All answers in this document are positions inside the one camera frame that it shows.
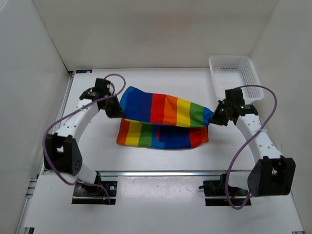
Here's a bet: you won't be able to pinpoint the white perforated plastic basket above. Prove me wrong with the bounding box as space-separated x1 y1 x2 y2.
209 55 264 104

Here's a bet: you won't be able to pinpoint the aluminium front rail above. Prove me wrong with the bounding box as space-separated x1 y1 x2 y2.
99 170 252 177

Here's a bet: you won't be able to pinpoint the rainbow striped shorts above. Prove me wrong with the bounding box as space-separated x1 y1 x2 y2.
117 86 213 150

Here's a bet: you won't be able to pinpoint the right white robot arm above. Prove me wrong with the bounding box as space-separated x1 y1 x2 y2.
211 87 296 197

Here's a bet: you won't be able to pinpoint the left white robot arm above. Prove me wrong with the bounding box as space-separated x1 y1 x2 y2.
42 77 124 195

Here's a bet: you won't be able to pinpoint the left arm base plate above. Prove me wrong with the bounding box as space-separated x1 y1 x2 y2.
72 180 117 205

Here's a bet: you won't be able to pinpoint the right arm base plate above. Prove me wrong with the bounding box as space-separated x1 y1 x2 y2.
198 174 248 207

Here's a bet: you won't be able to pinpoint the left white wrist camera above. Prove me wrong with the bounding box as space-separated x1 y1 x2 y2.
107 83 115 95

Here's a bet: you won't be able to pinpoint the small black corner label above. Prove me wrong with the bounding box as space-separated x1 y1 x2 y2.
76 69 93 74

